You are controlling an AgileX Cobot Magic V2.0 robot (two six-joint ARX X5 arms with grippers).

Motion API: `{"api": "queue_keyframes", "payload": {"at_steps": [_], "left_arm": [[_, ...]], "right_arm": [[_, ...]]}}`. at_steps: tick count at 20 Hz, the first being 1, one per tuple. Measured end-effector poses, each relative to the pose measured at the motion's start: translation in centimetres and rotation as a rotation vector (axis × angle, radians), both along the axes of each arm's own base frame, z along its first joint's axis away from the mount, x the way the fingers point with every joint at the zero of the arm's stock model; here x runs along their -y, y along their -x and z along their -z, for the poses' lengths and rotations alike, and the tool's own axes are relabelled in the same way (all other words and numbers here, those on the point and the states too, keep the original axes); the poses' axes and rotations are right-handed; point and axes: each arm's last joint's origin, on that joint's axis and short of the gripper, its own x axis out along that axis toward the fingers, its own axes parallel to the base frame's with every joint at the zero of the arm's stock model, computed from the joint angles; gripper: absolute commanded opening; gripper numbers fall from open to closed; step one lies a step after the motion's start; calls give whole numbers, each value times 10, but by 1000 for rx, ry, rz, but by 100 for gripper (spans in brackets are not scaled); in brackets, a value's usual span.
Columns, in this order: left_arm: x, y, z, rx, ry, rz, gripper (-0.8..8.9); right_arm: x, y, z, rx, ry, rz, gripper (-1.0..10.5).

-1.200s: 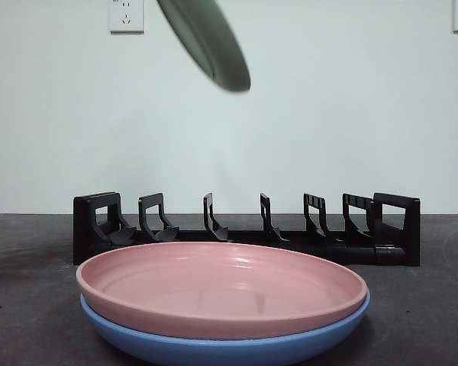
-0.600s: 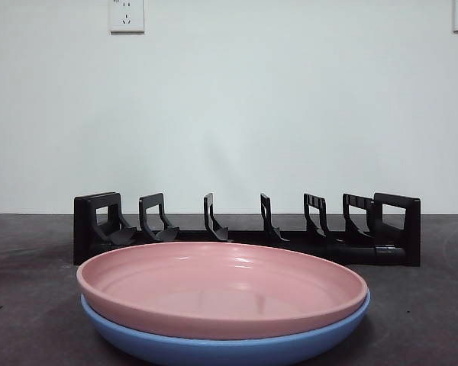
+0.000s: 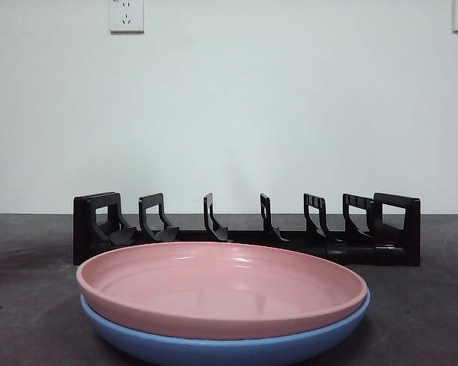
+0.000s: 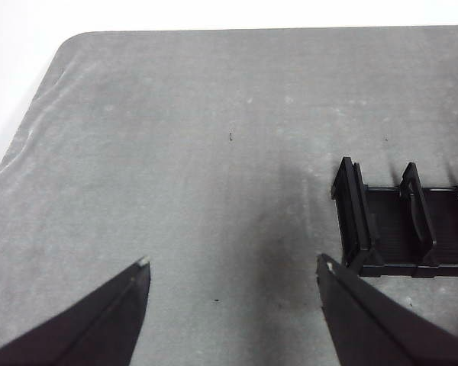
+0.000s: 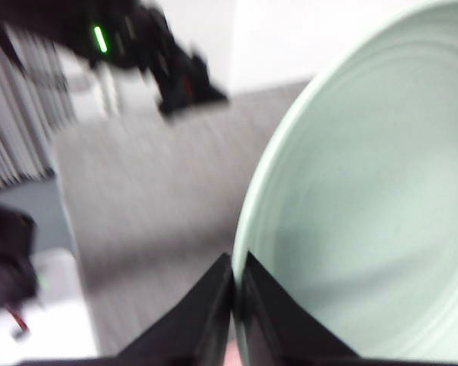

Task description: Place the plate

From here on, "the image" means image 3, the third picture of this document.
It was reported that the pink plate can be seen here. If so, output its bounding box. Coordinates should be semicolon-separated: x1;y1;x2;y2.
76;241;369;341

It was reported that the blue plate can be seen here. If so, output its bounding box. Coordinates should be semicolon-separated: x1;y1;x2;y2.
79;289;372;366

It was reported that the black plastic dish rack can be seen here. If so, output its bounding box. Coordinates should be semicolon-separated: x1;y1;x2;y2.
72;191;421;267

